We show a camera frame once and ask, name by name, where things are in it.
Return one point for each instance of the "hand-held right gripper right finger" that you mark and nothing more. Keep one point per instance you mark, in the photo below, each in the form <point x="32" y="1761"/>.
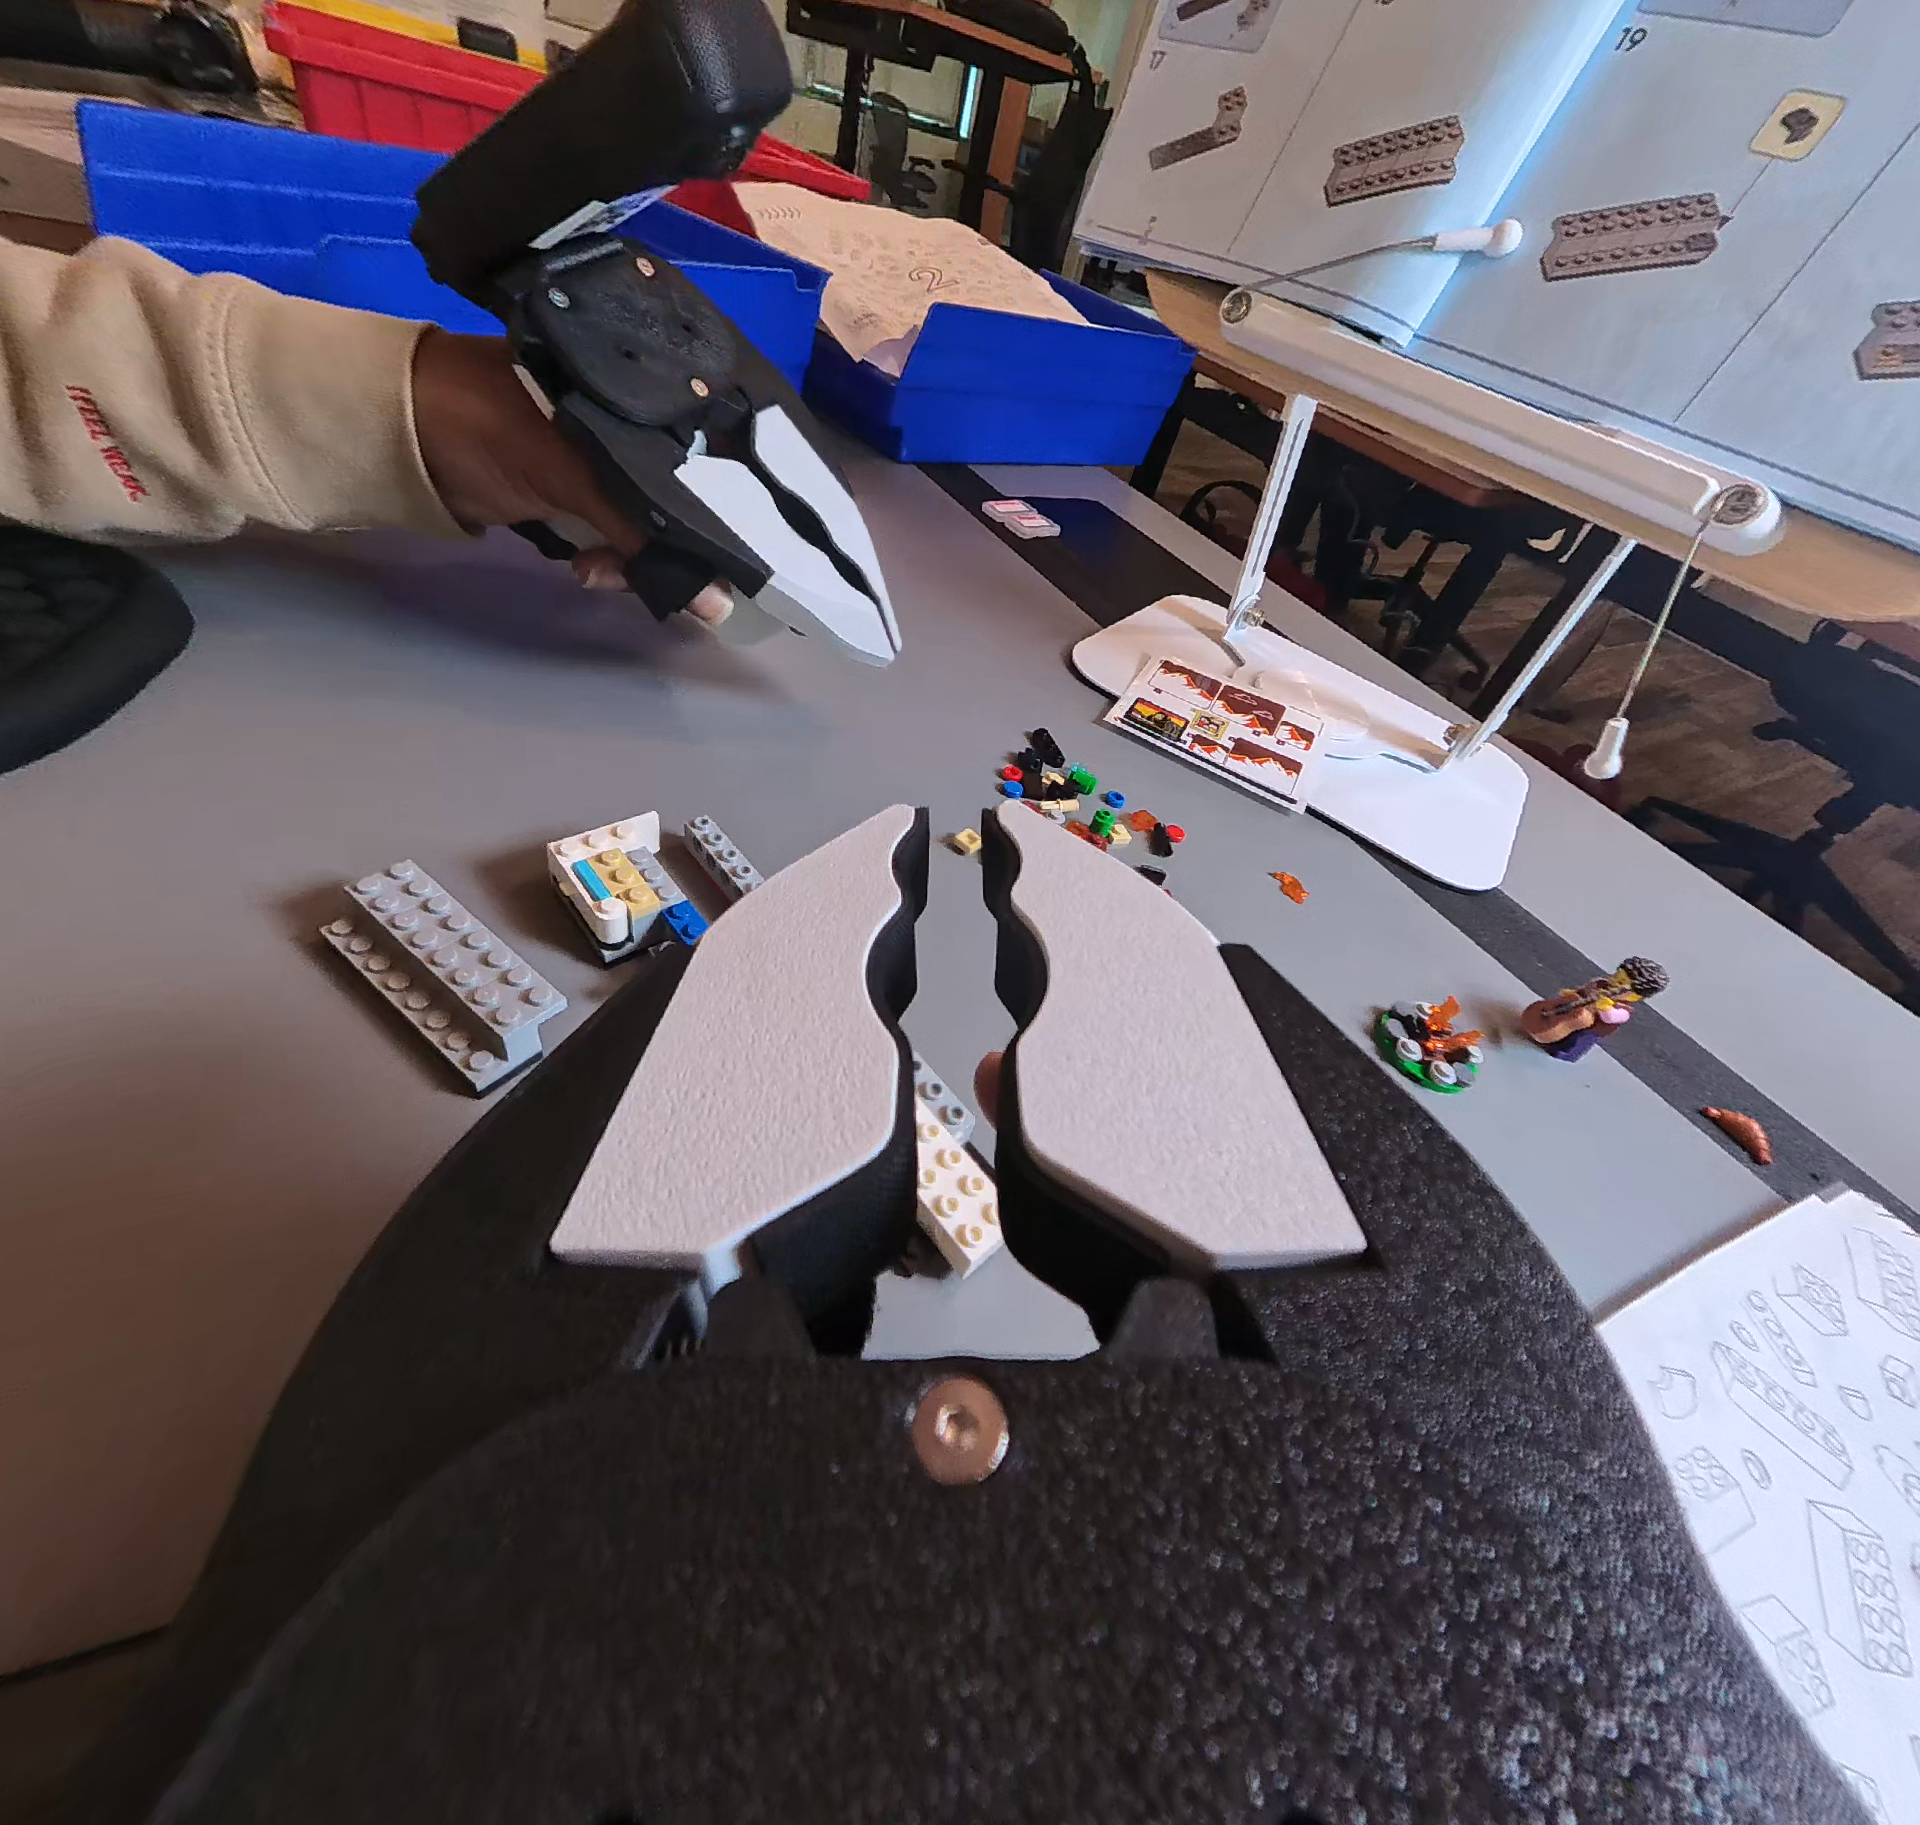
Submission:
<point x="1170" y="1091"/>

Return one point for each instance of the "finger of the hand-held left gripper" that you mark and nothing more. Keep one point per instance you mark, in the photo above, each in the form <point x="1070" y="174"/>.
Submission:
<point x="780" y="564"/>
<point x="832" y="513"/>

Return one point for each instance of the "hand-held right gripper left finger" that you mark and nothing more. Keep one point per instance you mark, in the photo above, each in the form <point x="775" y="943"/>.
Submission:
<point x="751" y="1075"/>

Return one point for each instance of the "grey lego plate assembly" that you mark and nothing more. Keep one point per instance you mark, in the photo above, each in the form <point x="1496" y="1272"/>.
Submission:
<point x="450" y="955"/>

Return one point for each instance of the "person's left forearm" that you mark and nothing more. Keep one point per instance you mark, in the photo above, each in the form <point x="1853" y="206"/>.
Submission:
<point x="224" y="385"/>

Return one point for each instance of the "lego vehicle chassis build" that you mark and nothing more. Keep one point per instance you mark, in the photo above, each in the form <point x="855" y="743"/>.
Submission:
<point x="614" y="872"/>

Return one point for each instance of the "lego campfire build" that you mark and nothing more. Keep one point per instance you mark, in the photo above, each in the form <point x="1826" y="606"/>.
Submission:
<point x="1424" y="1053"/>

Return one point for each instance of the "pile of small lego pieces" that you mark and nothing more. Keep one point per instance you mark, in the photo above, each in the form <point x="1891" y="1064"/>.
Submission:
<point x="1081" y="778"/>

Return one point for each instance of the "lego sticker sheet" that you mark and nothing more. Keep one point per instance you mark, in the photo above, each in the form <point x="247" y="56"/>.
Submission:
<point x="1214" y="730"/>

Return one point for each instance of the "lego minifigure with guitar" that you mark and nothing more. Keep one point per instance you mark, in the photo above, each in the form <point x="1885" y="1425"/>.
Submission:
<point x="1591" y="1015"/>

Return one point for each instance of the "brown lego croissant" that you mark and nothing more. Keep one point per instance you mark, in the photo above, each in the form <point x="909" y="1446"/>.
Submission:
<point x="1740" y="1136"/>

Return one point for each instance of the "lego instruction booklet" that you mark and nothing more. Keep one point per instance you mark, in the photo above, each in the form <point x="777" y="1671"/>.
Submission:
<point x="1501" y="54"/>

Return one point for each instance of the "person's right hand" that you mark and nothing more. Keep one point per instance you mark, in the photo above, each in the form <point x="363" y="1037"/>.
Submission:
<point x="990" y="1088"/>

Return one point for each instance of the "person's left hand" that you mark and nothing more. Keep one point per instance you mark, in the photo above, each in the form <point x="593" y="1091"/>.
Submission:
<point x="494" y="444"/>

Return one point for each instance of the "blue plastic bin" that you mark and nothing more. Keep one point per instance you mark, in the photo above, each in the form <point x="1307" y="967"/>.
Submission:
<point x="224" y="190"/>
<point x="1021" y="385"/>

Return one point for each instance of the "red plastic bin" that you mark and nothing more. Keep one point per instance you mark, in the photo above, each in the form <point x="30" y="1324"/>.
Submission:
<point x="374" y="92"/>

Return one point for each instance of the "numbered paper bag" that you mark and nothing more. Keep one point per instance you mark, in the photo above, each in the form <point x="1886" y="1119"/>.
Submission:
<point x="900" y="264"/>

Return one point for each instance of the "wooden standing desk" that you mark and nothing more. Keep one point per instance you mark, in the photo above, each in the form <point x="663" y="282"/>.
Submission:
<point x="930" y="32"/>

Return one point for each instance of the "white book stand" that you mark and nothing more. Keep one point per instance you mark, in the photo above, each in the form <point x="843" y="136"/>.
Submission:
<point x="1350" y="790"/>

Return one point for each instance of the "black bag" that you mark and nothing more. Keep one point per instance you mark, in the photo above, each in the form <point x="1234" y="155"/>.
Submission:
<point x="1013" y="12"/>

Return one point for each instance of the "brick print paper bag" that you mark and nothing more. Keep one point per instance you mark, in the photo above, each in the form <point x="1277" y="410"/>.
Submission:
<point x="1800" y="1405"/>

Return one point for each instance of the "black chair armrest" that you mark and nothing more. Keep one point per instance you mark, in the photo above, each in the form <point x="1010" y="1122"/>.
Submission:
<point x="74" y="640"/>

